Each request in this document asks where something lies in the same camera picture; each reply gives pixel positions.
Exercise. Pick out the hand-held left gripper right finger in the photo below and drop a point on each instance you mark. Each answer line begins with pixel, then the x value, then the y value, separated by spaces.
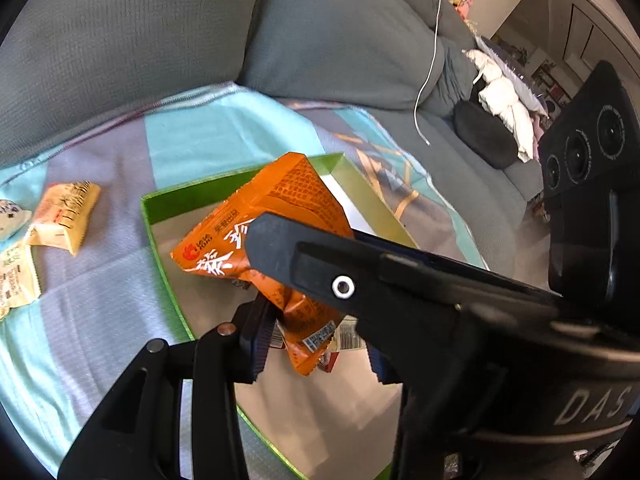
pixel 384 369

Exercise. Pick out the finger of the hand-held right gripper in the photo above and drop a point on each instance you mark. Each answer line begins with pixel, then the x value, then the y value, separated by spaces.
pixel 395 246
pixel 310 260

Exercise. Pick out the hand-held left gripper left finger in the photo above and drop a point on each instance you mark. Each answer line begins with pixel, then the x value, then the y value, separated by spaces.
pixel 257 345

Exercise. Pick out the red-edged white snack packet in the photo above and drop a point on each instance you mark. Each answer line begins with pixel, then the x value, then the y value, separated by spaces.
pixel 345 337

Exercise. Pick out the orange snack packet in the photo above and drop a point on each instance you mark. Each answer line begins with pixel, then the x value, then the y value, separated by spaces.
pixel 290 195

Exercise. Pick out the green cardboard box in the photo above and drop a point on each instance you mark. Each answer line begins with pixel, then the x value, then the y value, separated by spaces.
pixel 300 410

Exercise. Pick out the black round cushion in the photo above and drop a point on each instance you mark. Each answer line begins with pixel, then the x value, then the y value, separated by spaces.
pixel 485 132

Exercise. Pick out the striped printed cloth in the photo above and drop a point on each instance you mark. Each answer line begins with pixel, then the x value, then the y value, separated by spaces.
pixel 75 310

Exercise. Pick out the white bundled cloth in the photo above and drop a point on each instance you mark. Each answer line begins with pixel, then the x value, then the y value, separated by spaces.
pixel 505 95

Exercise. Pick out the lilac fringed cloth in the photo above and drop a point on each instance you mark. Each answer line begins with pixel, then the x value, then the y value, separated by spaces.
pixel 520 77

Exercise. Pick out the yellow snack packet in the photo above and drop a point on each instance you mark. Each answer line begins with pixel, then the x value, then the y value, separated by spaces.
pixel 65 215

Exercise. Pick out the cream snack packet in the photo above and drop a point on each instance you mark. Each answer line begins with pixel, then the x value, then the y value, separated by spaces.
pixel 17 280

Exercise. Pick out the grey sofa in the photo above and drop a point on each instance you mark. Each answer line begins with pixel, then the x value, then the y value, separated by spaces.
pixel 150 35

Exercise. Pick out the white crumpled snack packet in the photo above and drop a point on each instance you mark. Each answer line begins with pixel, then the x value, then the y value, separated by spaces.
pixel 12 217

